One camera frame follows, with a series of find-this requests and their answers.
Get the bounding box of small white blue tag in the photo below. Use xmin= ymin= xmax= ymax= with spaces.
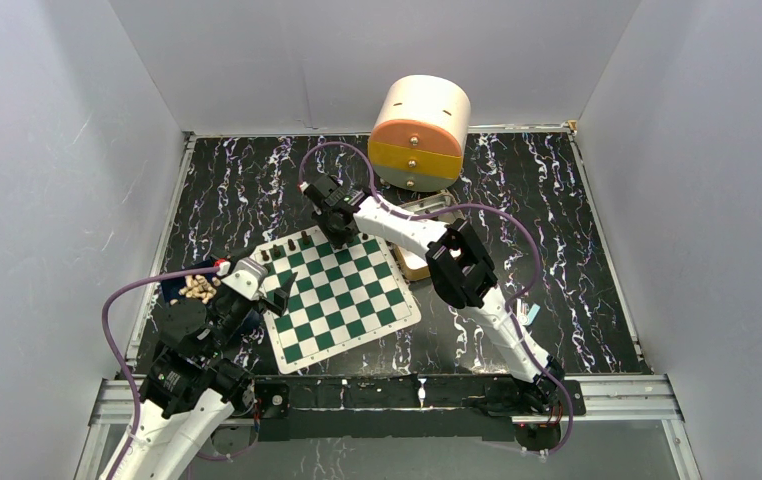
xmin=517 ymin=303 xmax=540 ymax=326

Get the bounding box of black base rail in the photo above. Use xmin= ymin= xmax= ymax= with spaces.
xmin=224 ymin=374 xmax=587 ymax=447

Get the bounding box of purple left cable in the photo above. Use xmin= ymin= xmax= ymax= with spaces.
xmin=101 ymin=261 xmax=233 ymax=480

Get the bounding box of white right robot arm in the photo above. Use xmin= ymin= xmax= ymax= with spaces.
xmin=299 ymin=176 xmax=561 ymax=414

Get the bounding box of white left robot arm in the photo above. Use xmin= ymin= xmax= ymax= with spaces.
xmin=100 ymin=263 xmax=296 ymax=479

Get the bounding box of green white chess board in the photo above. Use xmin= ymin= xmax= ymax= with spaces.
xmin=253 ymin=227 xmax=422 ymax=374

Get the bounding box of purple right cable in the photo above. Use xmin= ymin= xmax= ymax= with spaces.
xmin=298 ymin=140 xmax=576 ymax=456

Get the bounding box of blue tin tray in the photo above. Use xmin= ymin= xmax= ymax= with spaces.
xmin=158 ymin=258 xmax=263 ymax=333

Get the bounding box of purple cable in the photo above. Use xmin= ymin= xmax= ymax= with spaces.
xmin=101 ymin=261 xmax=233 ymax=480
xmin=298 ymin=140 xmax=576 ymax=456

